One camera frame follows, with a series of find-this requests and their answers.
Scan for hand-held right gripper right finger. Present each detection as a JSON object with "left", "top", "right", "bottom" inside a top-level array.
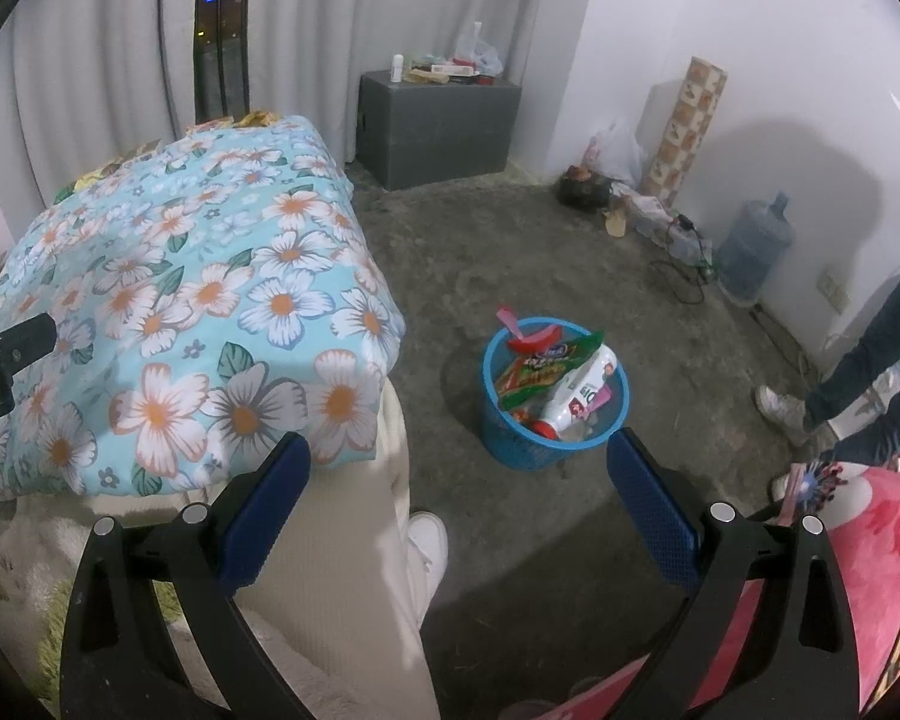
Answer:
[{"left": 606, "top": 426, "right": 867, "bottom": 720}]

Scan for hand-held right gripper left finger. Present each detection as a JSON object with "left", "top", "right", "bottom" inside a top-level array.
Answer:
[{"left": 58, "top": 431, "right": 316, "bottom": 720}]

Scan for blue plastic mesh basket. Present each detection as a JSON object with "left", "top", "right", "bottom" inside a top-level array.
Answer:
[{"left": 482, "top": 315, "right": 631, "bottom": 472}]

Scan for person's beige trouser leg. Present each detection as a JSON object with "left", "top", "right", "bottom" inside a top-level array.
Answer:
[{"left": 238, "top": 381, "right": 442, "bottom": 720}]

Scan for white plastic bottle red cap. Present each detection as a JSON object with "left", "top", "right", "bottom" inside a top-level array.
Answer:
[{"left": 529, "top": 345, "right": 620, "bottom": 441}]

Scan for green snack packet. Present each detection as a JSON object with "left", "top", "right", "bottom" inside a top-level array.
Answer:
[{"left": 495, "top": 330, "right": 605, "bottom": 411}]

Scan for red wrapper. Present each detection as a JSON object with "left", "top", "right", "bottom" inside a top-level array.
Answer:
[{"left": 506, "top": 322, "right": 565, "bottom": 355}]

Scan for light blue floral blanket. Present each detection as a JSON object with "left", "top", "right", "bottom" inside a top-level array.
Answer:
[{"left": 0, "top": 115, "right": 407, "bottom": 501}]

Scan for pink floral blanket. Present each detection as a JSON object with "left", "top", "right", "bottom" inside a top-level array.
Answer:
[{"left": 501, "top": 461, "right": 900, "bottom": 720}]

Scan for crumpled clear plastic sheet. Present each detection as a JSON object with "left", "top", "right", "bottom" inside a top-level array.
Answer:
[{"left": 664, "top": 226, "right": 715, "bottom": 265}]

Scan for plain blue water jug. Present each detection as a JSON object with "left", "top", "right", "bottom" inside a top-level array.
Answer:
[{"left": 715, "top": 191, "right": 796, "bottom": 302}]

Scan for scattered papers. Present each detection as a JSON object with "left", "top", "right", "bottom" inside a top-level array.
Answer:
[{"left": 628, "top": 193, "right": 677, "bottom": 235}]

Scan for white curtain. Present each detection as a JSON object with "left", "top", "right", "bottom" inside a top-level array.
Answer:
[{"left": 0, "top": 0, "right": 200, "bottom": 242}]

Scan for white plastic shopping bag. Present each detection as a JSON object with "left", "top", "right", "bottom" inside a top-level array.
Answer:
[{"left": 586, "top": 120, "right": 647, "bottom": 188}]

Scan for yellow patterned cloth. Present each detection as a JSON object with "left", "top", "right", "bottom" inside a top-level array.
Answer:
[{"left": 186, "top": 111, "right": 280, "bottom": 137}]

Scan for rolled patterned mat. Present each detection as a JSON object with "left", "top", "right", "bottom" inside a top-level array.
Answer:
[{"left": 639, "top": 56, "right": 729, "bottom": 209}]

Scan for grey cabinet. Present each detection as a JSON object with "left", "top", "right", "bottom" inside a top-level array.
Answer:
[{"left": 356, "top": 69, "right": 524, "bottom": 192}]

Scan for dark window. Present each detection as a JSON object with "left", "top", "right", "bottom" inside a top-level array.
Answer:
[{"left": 193, "top": 0, "right": 256, "bottom": 122}]

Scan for clutter on grey cabinet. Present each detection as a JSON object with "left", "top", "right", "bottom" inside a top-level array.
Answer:
[{"left": 409, "top": 52, "right": 497, "bottom": 83}]

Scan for clear plastic bag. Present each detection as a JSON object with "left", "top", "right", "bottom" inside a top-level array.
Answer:
[{"left": 457, "top": 21, "right": 506, "bottom": 78}]

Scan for thin black cable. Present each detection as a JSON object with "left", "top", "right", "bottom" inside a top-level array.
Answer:
[{"left": 649, "top": 257, "right": 715, "bottom": 306}]

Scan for white wall socket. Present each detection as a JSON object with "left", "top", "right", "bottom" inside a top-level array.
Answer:
[{"left": 816, "top": 268, "right": 854, "bottom": 314}]

